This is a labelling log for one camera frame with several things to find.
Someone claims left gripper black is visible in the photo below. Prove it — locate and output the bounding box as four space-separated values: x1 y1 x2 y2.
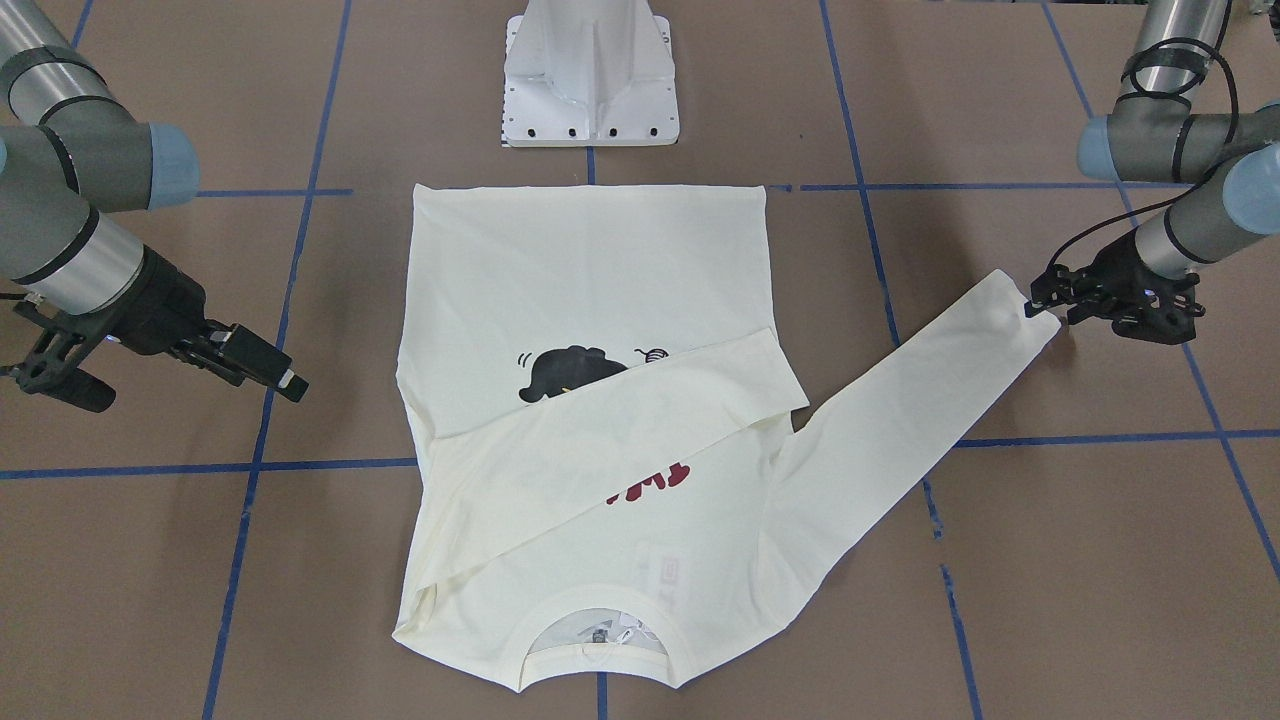
1023 234 1166 325

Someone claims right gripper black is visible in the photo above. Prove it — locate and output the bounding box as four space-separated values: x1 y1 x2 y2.
101 246 308 404

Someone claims cream long-sleeve cat shirt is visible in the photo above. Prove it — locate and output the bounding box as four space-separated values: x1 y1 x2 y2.
393 184 1061 692

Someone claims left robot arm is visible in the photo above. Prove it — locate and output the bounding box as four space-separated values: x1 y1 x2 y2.
1024 1 1279 345

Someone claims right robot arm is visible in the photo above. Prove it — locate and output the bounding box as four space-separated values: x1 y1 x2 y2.
1 1 308 413

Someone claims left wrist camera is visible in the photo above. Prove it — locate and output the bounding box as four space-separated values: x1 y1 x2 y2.
1110 273 1206 345

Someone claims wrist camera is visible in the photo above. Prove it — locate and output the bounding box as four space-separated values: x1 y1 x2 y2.
3 293 118 413
1110 273 1206 345

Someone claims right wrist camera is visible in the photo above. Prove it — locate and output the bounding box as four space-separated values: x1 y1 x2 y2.
3 293 118 413

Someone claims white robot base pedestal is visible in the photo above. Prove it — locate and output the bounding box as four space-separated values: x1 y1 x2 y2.
500 1 681 149

